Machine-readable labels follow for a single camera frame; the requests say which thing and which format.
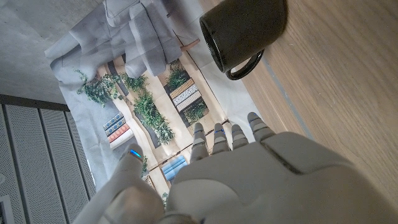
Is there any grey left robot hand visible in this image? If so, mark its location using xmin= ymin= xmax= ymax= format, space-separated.
xmin=73 ymin=111 xmax=398 ymax=224

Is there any black cup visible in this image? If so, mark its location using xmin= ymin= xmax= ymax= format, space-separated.
xmin=199 ymin=0 xmax=289 ymax=81

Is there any long grey tape strip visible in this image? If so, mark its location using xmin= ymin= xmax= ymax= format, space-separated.
xmin=261 ymin=57 xmax=315 ymax=141

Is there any printed room backdrop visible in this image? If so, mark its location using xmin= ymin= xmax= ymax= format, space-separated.
xmin=44 ymin=0 xmax=264 ymax=203

